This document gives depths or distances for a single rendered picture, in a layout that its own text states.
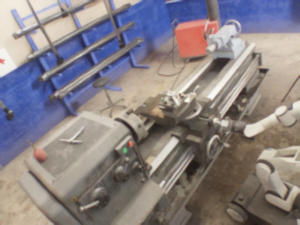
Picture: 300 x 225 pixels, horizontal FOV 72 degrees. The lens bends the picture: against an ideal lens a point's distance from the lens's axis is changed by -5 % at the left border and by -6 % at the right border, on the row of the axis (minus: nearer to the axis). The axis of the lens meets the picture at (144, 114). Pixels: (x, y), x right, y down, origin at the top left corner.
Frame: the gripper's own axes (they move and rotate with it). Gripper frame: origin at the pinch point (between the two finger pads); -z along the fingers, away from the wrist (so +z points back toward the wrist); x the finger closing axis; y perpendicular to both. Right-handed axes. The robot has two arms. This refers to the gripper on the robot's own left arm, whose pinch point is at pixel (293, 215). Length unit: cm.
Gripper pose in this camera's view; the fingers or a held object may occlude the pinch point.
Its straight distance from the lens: 192.3
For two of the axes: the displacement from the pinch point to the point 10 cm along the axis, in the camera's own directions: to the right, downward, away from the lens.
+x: -9.5, 0.7, -3.0
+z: 1.8, -6.3, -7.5
